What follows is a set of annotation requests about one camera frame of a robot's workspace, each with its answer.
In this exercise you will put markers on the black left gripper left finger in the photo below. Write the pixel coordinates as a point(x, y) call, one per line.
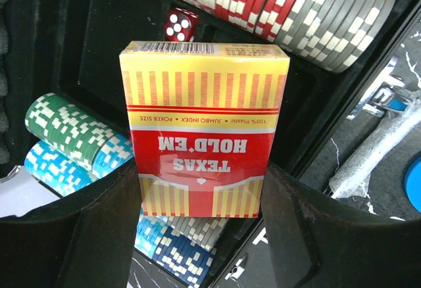
point(85, 239)

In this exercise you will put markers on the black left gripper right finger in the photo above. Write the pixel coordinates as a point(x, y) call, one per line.
point(317, 241)

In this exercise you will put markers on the red yellow card deck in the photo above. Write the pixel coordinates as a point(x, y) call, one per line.
point(202, 120)

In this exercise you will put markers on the black marble pattern mat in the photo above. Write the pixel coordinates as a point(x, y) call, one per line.
point(315, 143)

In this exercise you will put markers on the green light blue chip row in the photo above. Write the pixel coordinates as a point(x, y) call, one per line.
point(74, 148)

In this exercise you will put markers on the light blue grey chip row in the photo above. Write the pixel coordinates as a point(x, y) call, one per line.
point(185, 247)

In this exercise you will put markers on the blue round button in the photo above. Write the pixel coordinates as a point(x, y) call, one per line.
point(412, 184)

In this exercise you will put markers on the red poker chip row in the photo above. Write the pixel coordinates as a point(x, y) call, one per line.
point(331, 34)

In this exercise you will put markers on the red translucent die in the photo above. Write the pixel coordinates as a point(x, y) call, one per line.
point(180, 25)

